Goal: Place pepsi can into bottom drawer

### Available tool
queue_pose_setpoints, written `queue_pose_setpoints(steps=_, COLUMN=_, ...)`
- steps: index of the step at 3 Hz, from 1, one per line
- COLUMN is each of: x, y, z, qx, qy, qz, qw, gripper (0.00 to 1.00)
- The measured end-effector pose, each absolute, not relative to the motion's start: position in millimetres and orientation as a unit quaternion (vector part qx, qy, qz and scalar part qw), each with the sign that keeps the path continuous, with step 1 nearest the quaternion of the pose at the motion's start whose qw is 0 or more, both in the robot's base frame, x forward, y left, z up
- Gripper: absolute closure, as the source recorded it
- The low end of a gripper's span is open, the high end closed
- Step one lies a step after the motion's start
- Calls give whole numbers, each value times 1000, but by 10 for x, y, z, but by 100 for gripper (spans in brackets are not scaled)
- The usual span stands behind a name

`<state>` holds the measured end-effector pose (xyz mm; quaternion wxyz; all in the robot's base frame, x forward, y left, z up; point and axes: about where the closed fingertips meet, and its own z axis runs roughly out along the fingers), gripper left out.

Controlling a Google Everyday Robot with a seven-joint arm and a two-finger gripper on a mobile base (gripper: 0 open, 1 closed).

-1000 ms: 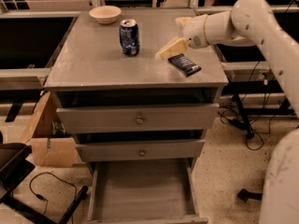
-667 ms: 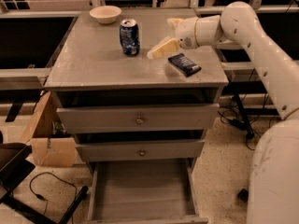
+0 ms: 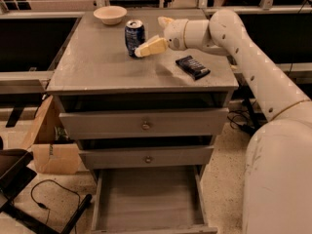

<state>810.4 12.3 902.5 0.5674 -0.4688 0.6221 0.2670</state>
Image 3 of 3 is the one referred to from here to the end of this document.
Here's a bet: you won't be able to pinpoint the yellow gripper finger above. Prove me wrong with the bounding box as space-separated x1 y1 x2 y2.
135 35 168 58
158 17 174 29

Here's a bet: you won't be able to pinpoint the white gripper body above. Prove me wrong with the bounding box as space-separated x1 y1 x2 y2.
164 19 188 51

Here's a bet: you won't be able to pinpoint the blue pepsi can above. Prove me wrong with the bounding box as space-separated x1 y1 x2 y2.
125 19 145 58

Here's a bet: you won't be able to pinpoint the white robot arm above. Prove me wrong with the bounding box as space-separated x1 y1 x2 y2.
135 9 312 234

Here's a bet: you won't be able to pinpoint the grey drawer cabinet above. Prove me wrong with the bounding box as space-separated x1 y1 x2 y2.
45 9 240 180

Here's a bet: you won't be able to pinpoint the grey top drawer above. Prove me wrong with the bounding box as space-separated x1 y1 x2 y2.
59 108 228 139

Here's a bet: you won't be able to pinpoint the grey middle drawer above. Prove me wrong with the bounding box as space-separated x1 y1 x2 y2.
79 146 214 170

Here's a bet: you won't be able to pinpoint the grey open bottom drawer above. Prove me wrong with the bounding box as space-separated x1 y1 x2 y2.
91 166 217 234

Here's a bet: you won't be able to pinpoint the dark blue snack bar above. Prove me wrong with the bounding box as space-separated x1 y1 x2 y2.
175 56 211 80

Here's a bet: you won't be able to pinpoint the cream paper bowl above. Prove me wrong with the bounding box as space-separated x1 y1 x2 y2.
94 6 127 25

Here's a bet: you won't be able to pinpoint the black desk leg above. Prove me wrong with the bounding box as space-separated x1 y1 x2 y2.
243 97 260 131

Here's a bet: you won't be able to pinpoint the brown cardboard box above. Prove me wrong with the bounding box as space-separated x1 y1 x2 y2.
20 96 81 175

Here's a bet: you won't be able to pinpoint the black chair at left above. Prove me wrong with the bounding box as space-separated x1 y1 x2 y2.
0 136 94 234

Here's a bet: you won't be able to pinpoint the black cables under desk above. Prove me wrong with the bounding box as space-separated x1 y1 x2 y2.
226 97 261 137

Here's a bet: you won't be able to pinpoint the black floor cable left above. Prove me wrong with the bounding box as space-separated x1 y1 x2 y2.
30 178 82 234

